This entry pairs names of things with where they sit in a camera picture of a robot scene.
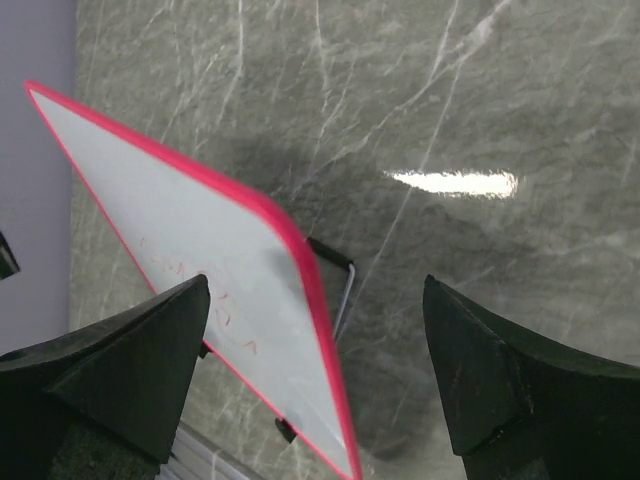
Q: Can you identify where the pink framed whiteboard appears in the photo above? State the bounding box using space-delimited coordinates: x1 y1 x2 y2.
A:
25 80 362 479

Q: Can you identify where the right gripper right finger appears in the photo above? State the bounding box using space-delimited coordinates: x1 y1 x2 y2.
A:
423 276 639 479

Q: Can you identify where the wire whiteboard stand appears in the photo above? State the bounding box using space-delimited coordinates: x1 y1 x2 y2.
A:
197 237 357 444

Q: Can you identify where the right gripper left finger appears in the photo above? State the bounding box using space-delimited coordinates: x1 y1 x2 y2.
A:
1 274 210 479

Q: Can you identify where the aluminium rail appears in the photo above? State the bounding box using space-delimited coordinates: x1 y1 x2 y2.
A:
156 422 264 480

